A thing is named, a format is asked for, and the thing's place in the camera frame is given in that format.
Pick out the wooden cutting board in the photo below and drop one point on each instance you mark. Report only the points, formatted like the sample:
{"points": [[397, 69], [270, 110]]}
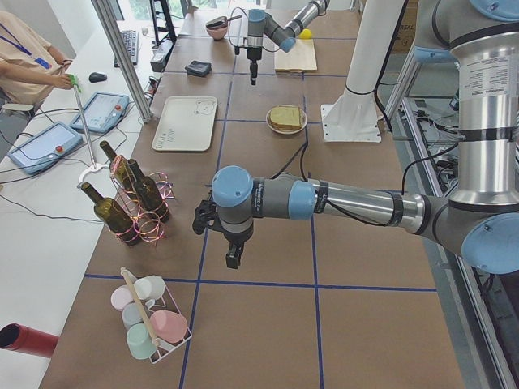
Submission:
{"points": [[300, 58]]}

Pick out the black power strip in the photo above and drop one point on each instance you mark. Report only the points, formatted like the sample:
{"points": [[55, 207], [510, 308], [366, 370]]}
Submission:
{"points": [[161, 54]]}

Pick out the green wine bottle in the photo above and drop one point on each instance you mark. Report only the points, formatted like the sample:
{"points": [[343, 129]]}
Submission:
{"points": [[147, 192], [118, 166], [113, 215]]}

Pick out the aluminium frame post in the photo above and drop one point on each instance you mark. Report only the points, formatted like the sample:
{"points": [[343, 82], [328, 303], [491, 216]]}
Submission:
{"points": [[110, 26]]}

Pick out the white wire cup rack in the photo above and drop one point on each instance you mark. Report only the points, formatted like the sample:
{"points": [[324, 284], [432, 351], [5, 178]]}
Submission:
{"points": [[167, 302]]}

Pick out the red cylinder tube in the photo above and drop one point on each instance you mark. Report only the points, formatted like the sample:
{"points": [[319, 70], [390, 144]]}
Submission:
{"points": [[19, 338]]}

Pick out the front green wine bottle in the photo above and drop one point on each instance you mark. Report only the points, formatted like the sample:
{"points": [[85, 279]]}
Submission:
{"points": [[113, 215]]}

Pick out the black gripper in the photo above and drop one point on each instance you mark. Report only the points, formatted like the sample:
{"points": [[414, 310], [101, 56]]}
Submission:
{"points": [[254, 53], [236, 238]]}

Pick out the grey folded cloth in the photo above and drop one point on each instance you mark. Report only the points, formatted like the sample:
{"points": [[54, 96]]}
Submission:
{"points": [[198, 68]]}

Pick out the grey cup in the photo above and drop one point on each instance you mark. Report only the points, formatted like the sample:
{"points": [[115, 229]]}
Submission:
{"points": [[131, 316]]}

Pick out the bottom toast slice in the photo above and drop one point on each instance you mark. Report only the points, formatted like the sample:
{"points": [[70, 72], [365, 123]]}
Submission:
{"points": [[286, 129]]}

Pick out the blue teach pendant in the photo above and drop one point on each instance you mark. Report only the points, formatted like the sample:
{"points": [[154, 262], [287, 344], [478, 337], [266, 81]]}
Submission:
{"points": [[45, 149], [103, 110]]}

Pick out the light pink cup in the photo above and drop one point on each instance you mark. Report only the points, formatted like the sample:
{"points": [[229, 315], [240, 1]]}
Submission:
{"points": [[121, 297]]}

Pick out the middle green wine bottle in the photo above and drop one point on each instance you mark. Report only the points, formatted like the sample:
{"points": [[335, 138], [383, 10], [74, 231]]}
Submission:
{"points": [[147, 192]]}

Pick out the white cup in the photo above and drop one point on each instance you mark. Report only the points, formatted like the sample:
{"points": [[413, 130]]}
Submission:
{"points": [[149, 287]]}

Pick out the metal scoop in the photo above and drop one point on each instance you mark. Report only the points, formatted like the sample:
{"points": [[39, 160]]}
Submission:
{"points": [[219, 20]]}

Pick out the right yellow lemon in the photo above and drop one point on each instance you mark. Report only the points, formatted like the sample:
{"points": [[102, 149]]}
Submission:
{"points": [[306, 34]]}

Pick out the long metal grabber stick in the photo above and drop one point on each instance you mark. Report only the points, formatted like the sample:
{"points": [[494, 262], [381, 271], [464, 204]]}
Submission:
{"points": [[94, 166]]}

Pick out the wooden rack handle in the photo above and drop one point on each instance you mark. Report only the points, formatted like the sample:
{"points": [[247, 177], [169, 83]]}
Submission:
{"points": [[126, 275]]}

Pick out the cream bear serving tray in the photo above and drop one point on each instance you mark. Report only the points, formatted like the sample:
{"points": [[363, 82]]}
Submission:
{"points": [[186, 124]]}

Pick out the pink bowl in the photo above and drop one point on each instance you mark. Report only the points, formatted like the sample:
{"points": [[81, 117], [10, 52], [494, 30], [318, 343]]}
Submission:
{"points": [[217, 30]]}

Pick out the far blue teach pendant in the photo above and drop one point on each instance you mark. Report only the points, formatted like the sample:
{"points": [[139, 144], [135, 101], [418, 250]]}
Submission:
{"points": [[103, 110]]}

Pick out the near blue teach pendant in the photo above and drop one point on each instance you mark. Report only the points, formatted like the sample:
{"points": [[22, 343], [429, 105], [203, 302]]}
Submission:
{"points": [[45, 149]]}

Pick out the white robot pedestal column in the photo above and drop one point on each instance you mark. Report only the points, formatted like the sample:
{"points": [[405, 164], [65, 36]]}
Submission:
{"points": [[353, 117]]}

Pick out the salmon pink cup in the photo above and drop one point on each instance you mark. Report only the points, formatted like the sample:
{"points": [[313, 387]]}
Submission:
{"points": [[169, 325]]}

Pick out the mint green cup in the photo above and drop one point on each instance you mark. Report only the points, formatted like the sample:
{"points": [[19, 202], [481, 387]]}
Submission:
{"points": [[139, 342]]}

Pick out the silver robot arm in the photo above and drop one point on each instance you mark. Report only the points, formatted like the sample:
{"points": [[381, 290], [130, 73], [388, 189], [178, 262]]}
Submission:
{"points": [[478, 221], [260, 24]]}

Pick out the black computer mouse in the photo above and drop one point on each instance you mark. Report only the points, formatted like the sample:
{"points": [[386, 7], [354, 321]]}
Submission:
{"points": [[97, 77]]}

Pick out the bread slice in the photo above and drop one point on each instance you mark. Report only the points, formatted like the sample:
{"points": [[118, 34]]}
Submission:
{"points": [[286, 115]]}

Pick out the copper wire bottle rack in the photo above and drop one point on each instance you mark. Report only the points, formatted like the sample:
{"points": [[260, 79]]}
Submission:
{"points": [[147, 224]]}

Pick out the cardboard box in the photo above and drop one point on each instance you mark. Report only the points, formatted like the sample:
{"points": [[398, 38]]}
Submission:
{"points": [[406, 32]]}

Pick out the person in beige shirt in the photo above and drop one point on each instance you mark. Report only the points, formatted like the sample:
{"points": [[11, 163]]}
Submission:
{"points": [[31, 67]]}

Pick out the black keyboard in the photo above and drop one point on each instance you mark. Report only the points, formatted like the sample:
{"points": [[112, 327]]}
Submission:
{"points": [[130, 39]]}

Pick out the back green wine bottle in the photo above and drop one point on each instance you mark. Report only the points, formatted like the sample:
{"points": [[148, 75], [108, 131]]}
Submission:
{"points": [[118, 166]]}

